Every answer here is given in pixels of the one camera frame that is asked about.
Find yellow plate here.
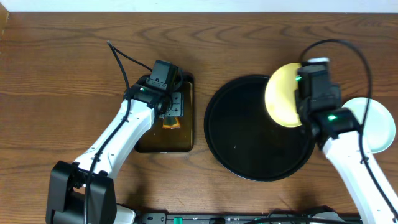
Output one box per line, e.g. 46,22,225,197
264,63,302,128

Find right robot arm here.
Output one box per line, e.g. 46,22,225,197
295,62,397,223

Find black rectangular water tray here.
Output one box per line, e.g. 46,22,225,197
134,72,195,153

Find round black tray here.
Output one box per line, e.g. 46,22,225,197
204,75,315,182

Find light blue plate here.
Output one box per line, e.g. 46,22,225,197
343,97,396,154

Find orange green sponge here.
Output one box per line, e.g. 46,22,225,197
162,116,181,129

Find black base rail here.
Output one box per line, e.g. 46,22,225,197
133,212,362,224

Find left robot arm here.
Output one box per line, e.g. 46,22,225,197
45,60,183,223

